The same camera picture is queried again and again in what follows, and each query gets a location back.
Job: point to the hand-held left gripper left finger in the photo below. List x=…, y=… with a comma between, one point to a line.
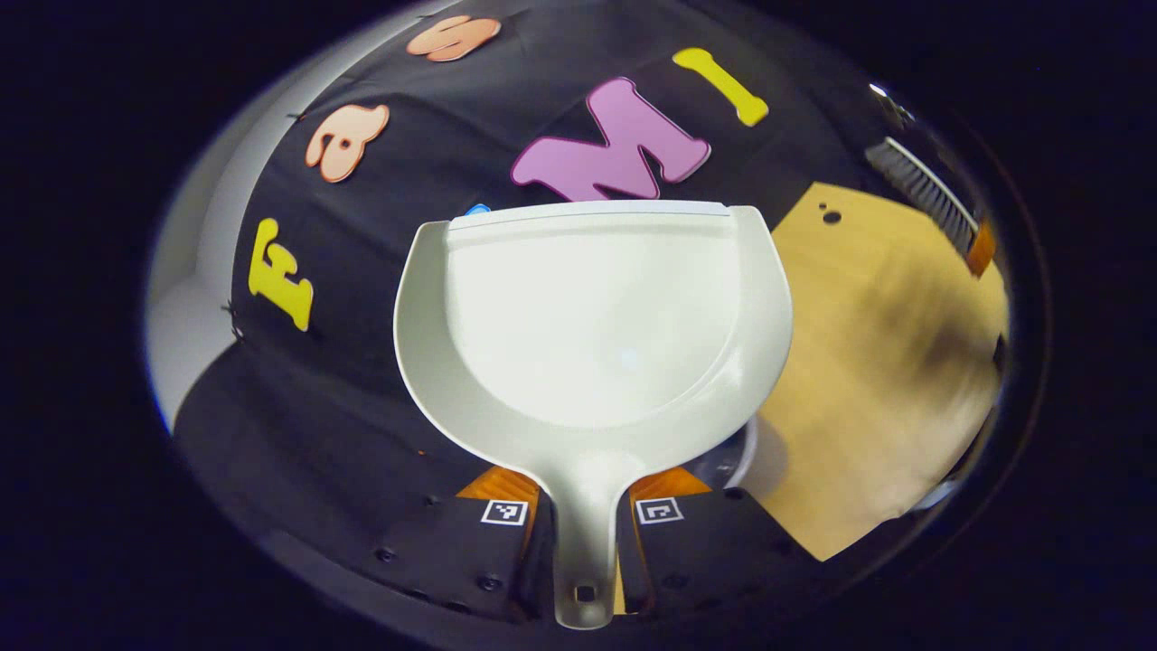
x=452, y=551

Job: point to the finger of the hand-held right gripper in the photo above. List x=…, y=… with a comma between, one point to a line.
x=981, y=250

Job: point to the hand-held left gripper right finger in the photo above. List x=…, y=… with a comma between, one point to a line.
x=714, y=547

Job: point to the small white broom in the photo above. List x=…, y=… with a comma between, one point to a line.
x=922, y=192

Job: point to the white dustpan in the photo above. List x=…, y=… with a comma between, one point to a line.
x=587, y=316

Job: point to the black desk grommet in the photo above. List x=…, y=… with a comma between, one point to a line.
x=832, y=217

